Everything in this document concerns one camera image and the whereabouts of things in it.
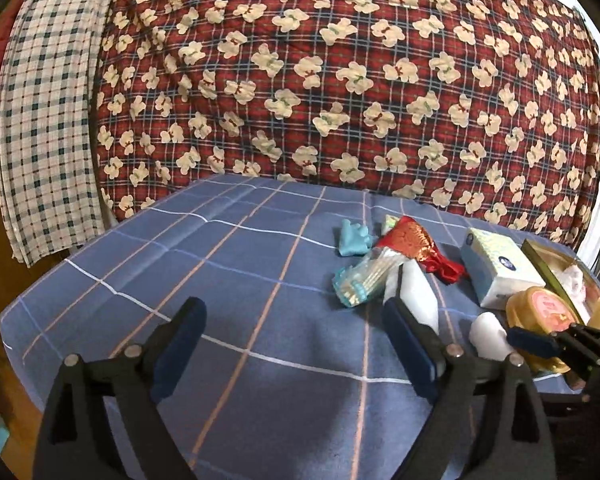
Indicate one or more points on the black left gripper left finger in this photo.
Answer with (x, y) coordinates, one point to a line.
(76, 440)

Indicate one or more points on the blue plaid tablecloth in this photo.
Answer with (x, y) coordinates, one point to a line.
(285, 382)

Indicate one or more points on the light blue rubber glove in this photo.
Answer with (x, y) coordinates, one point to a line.
(354, 239)

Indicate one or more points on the white green checkered cloth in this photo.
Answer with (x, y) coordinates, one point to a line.
(49, 198)

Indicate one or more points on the gold metal tin box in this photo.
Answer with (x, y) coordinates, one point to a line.
(569, 279)

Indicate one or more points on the red gold brocade pouch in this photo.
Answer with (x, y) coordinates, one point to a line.
(413, 241)

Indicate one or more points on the red floral plaid quilt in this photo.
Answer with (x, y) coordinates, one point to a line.
(485, 108)

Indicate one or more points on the white blue tissue box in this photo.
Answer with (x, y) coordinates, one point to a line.
(497, 268)

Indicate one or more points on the cotton swab pack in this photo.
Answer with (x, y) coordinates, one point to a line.
(355, 285)

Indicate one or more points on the green white tissue packet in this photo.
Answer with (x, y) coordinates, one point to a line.
(389, 223)

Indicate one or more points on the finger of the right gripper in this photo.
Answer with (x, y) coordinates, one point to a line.
(539, 345)

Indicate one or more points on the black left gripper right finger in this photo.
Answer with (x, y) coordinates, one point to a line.
(514, 439)

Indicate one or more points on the round gold tin lid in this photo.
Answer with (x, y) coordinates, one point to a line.
(541, 312)

